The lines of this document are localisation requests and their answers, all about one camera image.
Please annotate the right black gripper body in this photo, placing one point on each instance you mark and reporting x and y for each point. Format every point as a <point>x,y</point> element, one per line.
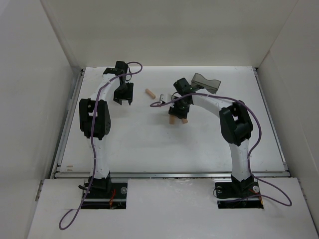
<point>178,112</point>

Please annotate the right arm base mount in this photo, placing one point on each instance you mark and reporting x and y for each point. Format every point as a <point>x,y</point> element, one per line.
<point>229,196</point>

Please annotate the dark transparent plastic bin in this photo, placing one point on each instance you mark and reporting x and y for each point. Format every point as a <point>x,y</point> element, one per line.
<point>211,85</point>

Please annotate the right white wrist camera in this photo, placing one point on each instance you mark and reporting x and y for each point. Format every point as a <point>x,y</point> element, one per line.
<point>164,98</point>

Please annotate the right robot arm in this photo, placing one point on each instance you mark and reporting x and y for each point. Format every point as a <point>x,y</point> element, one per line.
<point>236,128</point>

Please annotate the aluminium front rail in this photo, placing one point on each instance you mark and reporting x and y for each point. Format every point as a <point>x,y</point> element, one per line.
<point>168,175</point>

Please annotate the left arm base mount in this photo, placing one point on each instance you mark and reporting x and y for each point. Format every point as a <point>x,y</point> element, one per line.
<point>108,196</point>

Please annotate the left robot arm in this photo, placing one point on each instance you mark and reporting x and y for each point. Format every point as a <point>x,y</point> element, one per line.
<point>95,123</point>

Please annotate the wood block four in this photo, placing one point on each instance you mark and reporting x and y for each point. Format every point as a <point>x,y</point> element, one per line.
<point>171,120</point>

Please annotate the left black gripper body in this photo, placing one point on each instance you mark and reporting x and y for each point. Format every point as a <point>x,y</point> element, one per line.
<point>123,96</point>

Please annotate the wood block one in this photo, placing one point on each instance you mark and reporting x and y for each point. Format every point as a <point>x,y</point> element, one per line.
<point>150,93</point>

